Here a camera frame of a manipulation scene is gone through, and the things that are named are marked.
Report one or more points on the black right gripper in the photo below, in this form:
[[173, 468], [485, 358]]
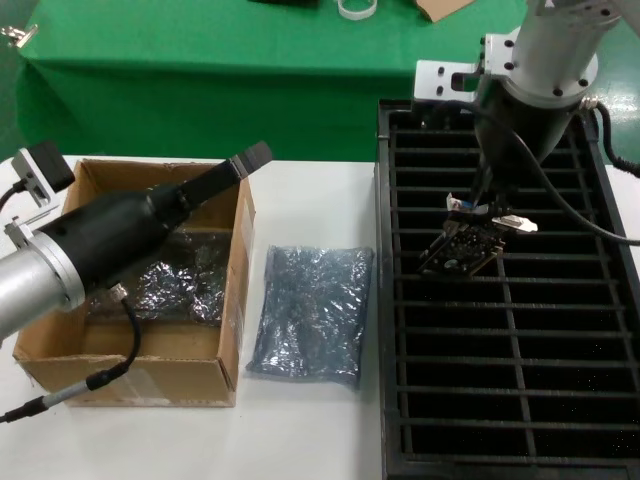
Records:
[[520, 135]]

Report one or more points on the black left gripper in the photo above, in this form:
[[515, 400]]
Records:
[[110, 235]]

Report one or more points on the black graphics card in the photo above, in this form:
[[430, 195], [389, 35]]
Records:
[[465, 255]]

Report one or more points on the grey antistatic bag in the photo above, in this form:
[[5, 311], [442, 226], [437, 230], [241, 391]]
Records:
[[310, 310], [175, 285]]

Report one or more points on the brown cardboard box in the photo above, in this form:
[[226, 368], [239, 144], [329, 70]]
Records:
[[150, 380]]

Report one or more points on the black slotted plastic container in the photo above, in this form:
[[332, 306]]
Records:
[[440, 450]]

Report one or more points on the green tablecloth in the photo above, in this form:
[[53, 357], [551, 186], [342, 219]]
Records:
[[250, 75]]

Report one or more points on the flat brown cardboard piece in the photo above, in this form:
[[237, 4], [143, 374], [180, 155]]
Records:
[[440, 9]]

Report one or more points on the clear tape roll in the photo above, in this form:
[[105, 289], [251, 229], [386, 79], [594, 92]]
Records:
[[352, 13]]

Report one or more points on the metal binder clip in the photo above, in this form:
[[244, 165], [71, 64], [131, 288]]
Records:
[[22, 36]]

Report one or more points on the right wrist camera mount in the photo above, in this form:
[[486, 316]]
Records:
[[440, 75]]

